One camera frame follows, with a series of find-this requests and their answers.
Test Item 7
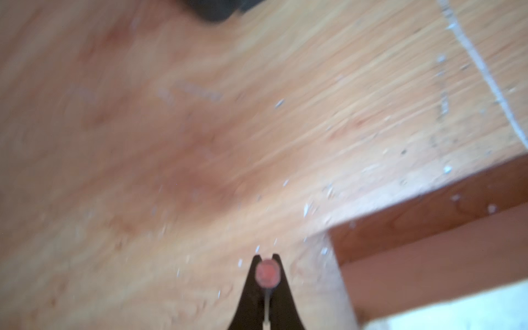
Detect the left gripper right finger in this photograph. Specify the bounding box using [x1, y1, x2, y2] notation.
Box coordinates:
[269, 254, 305, 330]

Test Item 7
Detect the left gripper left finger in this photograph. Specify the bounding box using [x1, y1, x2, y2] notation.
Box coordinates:
[228, 254, 264, 330]

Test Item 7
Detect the light wooden block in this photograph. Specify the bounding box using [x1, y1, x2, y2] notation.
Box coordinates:
[329, 155, 527, 326]

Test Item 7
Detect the black plastic tool case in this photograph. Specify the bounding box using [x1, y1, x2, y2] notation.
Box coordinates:
[184, 0, 263, 23]

